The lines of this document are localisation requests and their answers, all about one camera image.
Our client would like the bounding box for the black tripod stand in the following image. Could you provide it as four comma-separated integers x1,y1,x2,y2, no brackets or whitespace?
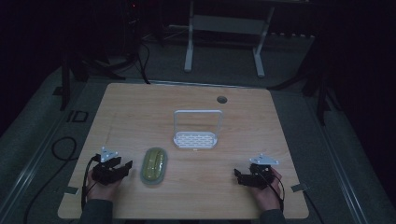
270,62,340,125
52,52,125,111

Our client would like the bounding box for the person's left hand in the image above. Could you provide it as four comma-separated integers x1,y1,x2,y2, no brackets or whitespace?
85,169,123,203

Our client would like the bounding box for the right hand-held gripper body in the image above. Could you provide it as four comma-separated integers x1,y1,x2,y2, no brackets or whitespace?
249,153,280,189

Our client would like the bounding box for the black hanging cable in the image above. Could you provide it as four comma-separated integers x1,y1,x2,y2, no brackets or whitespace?
136,40,152,85

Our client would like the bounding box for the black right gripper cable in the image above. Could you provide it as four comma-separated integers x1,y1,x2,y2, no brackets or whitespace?
260,172,286,214

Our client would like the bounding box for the white metal stand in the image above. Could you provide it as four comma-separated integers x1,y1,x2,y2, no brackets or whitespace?
183,0,276,78

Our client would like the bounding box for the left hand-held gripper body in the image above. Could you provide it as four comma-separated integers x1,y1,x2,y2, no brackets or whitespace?
92,146,121,187

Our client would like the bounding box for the person's right hand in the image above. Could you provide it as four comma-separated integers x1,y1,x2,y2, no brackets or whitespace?
249,167,284,213

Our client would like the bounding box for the white plastic rack with handle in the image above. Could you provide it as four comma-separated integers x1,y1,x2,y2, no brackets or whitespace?
173,108,224,151

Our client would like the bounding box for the black floor cable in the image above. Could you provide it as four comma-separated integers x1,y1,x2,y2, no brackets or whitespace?
22,135,78,224

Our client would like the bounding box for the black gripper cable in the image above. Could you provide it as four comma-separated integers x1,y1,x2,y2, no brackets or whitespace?
260,172,286,214
80,154,102,213

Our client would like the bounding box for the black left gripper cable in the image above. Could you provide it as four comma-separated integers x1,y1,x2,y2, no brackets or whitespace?
80,154,102,213

